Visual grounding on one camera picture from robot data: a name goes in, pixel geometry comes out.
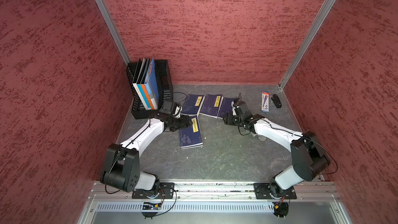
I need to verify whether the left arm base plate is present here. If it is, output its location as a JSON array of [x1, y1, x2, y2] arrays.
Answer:
[[132, 182, 175, 200]]

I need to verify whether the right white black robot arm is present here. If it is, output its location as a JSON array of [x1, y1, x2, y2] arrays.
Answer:
[[223, 105, 331, 199]]

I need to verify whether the small black device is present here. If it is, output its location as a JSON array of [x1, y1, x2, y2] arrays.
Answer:
[[271, 94, 282, 108]]

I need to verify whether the aluminium rail frame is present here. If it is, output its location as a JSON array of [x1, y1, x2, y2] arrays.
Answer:
[[78, 180, 351, 224]]

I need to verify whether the blue book back left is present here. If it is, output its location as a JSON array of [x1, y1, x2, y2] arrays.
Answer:
[[181, 94, 204, 116]]

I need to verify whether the white teal upright book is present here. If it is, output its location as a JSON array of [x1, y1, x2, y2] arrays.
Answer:
[[133, 58, 151, 110]]

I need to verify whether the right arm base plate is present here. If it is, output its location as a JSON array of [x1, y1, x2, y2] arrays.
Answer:
[[253, 183, 297, 201]]

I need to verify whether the black mesh file basket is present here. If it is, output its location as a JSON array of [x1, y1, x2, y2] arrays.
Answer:
[[126, 60, 173, 119]]

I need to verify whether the slotted cable duct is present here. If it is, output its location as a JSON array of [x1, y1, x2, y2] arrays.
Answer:
[[96, 202, 274, 214]]

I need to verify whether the blue orange upright folder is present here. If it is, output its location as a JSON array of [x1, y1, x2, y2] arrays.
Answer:
[[140, 58, 159, 110]]

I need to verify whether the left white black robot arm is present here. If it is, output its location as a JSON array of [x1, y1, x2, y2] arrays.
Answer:
[[99, 114, 193, 195]]

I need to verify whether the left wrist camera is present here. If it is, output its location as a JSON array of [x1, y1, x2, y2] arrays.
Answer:
[[159, 100, 182, 118]]

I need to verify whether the purple book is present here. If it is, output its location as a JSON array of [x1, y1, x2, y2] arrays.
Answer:
[[217, 97, 236, 119], [199, 94, 222, 118], [180, 116, 203, 149]]

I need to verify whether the white blue pen box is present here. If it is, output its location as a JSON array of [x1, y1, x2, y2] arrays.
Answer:
[[261, 91, 269, 113]]

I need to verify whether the grey fluffy cleaning cloth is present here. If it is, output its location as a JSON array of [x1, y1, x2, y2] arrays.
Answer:
[[251, 133, 267, 142]]

